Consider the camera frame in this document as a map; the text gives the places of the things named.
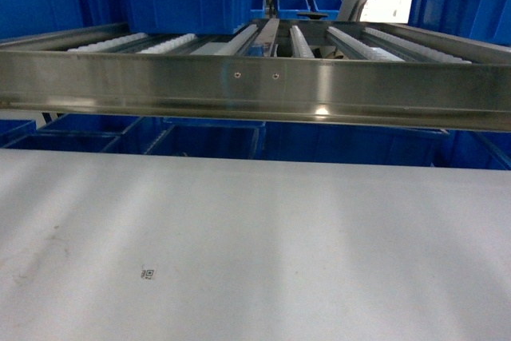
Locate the stainless steel shelf rack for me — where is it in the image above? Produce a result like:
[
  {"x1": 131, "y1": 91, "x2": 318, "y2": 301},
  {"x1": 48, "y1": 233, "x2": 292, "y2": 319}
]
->
[{"x1": 1, "y1": 19, "x2": 510, "y2": 132}]

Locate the QR code sticker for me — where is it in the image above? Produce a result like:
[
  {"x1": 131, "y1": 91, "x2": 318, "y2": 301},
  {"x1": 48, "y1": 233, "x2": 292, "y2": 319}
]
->
[{"x1": 141, "y1": 268, "x2": 156, "y2": 280}]

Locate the blue bin on rollers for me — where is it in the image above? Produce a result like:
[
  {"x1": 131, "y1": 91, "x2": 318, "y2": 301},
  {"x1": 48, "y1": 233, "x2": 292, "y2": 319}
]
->
[{"x1": 113, "y1": 0, "x2": 255, "y2": 35}]

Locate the blue bin top right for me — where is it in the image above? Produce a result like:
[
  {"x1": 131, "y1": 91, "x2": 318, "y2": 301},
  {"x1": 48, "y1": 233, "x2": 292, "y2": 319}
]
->
[{"x1": 408, "y1": 0, "x2": 510, "y2": 46}]

